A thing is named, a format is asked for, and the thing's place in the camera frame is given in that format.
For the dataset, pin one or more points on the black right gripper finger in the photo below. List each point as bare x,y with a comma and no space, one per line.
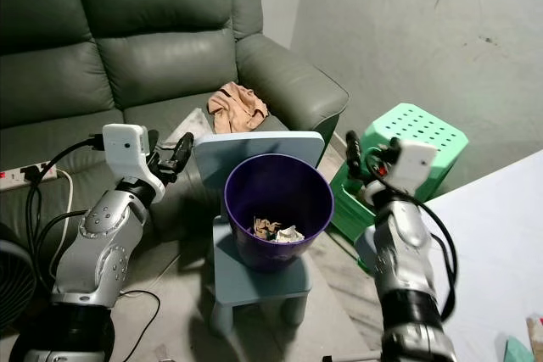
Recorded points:
352,153
366,162

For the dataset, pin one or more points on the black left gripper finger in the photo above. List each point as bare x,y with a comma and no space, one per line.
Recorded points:
186,147
174,152

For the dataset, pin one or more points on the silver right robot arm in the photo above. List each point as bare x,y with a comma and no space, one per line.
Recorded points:
407,252

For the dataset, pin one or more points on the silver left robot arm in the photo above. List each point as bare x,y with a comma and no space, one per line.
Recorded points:
106,239

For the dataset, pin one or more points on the purple plastic rubbish bin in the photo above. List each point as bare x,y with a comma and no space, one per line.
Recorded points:
267,184

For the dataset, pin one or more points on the white paper sheet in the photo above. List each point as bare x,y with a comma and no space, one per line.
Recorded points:
188,127

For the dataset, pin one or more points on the green plastic stool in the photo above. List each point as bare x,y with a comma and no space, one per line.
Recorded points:
416,125

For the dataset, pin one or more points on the beige crumpled cloth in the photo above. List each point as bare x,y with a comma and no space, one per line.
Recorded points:
237,106

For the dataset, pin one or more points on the light blue small chair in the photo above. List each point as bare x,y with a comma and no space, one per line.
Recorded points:
259,144

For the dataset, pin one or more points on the green leather sofa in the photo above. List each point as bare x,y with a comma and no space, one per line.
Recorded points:
161,61

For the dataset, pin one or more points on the crumpled white paper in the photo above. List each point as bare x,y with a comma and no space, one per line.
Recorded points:
291,234

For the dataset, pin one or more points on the crumpled printed wrapper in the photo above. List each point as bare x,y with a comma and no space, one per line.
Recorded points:
263,227

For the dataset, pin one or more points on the black power plug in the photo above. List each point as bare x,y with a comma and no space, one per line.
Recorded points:
42,173

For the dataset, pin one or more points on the white power strip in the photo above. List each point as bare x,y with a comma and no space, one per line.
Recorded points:
21,178

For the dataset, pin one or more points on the black floor fan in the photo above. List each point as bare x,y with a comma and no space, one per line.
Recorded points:
13,290

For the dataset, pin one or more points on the green packet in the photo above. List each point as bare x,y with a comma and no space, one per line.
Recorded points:
517,350

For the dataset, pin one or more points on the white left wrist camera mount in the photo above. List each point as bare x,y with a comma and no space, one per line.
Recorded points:
127,148

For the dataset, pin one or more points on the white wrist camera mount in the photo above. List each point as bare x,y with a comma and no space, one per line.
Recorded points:
127,148
414,163

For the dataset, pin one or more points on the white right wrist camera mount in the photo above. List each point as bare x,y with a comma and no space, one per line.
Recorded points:
414,163

